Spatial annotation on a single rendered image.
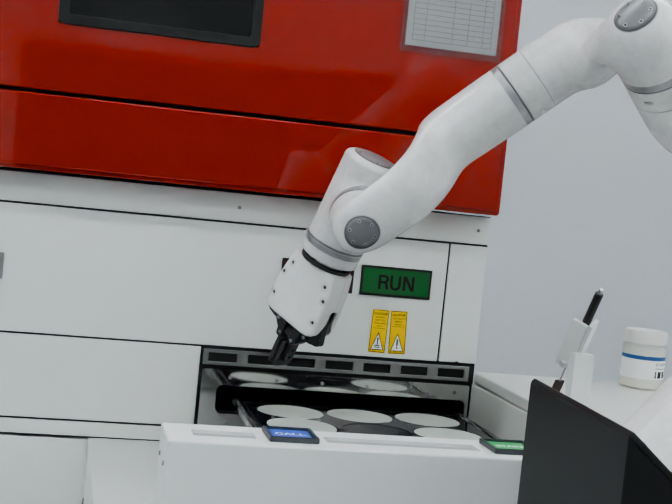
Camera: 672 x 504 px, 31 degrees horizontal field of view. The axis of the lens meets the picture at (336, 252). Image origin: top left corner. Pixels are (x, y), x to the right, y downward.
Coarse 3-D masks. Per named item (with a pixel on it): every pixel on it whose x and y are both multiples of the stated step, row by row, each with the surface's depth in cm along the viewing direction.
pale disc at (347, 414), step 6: (330, 414) 186; (336, 414) 187; (342, 414) 187; (348, 414) 188; (354, 414) 188; (360, 414) 189; (366, 414) 189; (372, 414) 190; (378, 414) 190; (354, 420) 183; (360, 420) 184; (366, 420) 184; (372, 420) 185; (378, 420) 185; (384, 420) 186; (390, 420) 186
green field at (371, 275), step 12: (372, 276) 197; (384, 276) 198; (396, 276) 198; (408, 276) 198; (420, 276) 199; (372, 288) 197; (384, 288) 198; (396, 288) 198; (408, 288) 199; (420, 288) 199
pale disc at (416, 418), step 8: (400, 416) 191; (408, 416) 191; (416, 416) 192; (424, 416) 193; (432, 416) 193; (440, 416) 194; (424, 424) 186; (432, 424) 187; (440, 424) 187; (448, 424) 188; (456, 424) 189
